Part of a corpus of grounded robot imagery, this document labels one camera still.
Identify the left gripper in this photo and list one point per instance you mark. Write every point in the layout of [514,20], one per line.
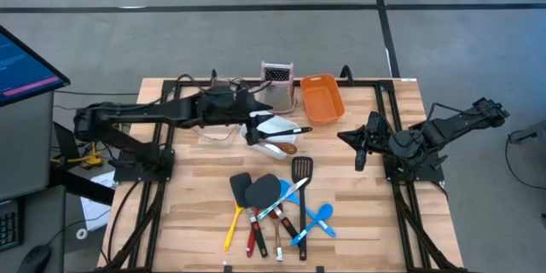
[222,106]

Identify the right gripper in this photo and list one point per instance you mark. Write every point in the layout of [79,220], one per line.
[377,136]

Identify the reddish wooden spoon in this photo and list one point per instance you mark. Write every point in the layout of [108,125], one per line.
[288,148]

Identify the white knife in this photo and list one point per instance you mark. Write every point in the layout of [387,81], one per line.
[298,184]

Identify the short blue silicone spoon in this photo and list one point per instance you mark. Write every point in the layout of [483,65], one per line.
[325,212]

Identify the wide black spatula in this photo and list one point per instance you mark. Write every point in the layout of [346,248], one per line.
[263,192]

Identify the long blue silicone spoon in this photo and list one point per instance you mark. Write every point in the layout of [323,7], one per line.
[292,200]

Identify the dark wooden spoon white label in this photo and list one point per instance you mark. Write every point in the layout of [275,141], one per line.
[278,239]

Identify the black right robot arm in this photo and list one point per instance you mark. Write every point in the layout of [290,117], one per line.
[452,126]

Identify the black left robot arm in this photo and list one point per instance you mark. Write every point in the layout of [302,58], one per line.
[141,113]

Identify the white plastic bin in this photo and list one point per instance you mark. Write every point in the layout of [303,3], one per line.
[277,123]

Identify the pink metal box grater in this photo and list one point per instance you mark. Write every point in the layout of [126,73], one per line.
[279,94]

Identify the clear plastic bin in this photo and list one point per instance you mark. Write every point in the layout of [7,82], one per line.
[213,134]

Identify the orange plastic bin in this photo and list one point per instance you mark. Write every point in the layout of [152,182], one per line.
[322,98]

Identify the white label sticker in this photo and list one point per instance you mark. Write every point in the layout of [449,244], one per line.
[407,79]

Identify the black table clamp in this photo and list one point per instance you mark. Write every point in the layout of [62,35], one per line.
[228,269]
[320,269]

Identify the grey stand leg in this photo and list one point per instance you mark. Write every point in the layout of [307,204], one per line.
[533,130]

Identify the white paper sheet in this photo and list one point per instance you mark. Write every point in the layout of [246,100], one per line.
[96,213]

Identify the black monitor stand legs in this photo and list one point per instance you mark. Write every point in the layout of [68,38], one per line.
[81,185]

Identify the grey desk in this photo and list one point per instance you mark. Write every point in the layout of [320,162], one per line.
[25,145]

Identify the computer monitor blue screen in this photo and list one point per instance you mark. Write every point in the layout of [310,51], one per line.
[25,72]

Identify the black computer mouse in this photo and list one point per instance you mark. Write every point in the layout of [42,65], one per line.
[34,260]

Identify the black keyboard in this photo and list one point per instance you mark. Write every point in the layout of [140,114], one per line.
[10,226]

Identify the black aluminium table frame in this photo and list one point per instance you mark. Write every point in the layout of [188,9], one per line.
[362,83]

